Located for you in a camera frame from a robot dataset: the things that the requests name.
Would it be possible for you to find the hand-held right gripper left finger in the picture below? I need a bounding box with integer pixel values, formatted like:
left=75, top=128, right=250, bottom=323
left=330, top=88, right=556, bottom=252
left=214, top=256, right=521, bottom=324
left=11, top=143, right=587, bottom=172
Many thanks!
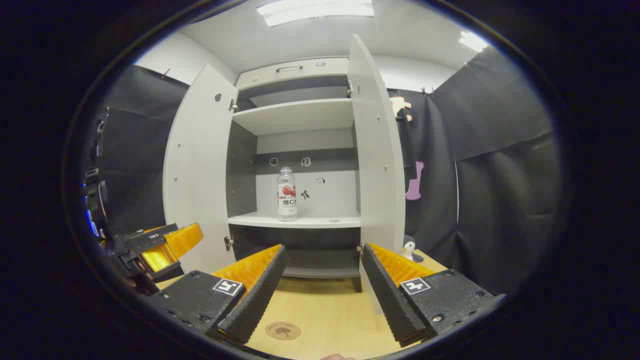
left=149, top=244, right=288, bottom=346

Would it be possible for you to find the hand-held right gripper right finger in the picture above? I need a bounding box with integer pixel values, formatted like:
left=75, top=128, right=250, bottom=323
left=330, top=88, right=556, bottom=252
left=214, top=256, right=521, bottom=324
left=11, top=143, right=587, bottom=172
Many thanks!
left=360, top=242, right=507, bottom=348

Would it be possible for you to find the white cabinet door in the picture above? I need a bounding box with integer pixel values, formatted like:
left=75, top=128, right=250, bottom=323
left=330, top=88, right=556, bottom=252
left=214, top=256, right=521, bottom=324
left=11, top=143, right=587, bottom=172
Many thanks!
left=346, top=34, right=407, bottom=316
left=162, top=64, right=240, bottom=275

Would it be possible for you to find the clear bottle with red label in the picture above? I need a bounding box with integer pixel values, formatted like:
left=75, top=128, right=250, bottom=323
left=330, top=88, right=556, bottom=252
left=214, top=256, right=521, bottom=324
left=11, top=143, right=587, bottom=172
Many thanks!
left=277, top=166, right=299, bottom=222

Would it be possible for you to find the white grey cabinet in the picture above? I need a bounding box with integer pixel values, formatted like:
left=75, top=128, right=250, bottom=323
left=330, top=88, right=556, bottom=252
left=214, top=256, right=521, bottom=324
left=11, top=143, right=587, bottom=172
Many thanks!
left=162, top=34, right=407, bottom=316

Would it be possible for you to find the small penguin toy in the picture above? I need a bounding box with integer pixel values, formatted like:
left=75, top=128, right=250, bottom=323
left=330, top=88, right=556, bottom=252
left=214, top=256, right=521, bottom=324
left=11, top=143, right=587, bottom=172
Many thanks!
left=402, top=235, right=425, bottom=263

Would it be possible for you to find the black backdrop cloth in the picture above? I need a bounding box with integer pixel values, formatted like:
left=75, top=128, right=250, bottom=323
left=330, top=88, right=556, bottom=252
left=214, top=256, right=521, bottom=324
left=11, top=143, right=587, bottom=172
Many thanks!
left=82, top=47, right=563, bottom=296

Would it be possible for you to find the large ceiling light panel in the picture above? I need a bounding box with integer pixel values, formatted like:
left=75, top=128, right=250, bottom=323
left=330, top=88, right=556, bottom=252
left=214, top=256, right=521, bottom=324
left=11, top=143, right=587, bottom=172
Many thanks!
left=257, top=0, right=375, bottom=27

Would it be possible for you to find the small ceiling light panel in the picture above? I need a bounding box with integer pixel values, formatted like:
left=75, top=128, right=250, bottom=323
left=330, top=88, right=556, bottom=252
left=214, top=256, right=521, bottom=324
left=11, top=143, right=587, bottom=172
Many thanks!
left=460, top=31, right=488, bottom=52

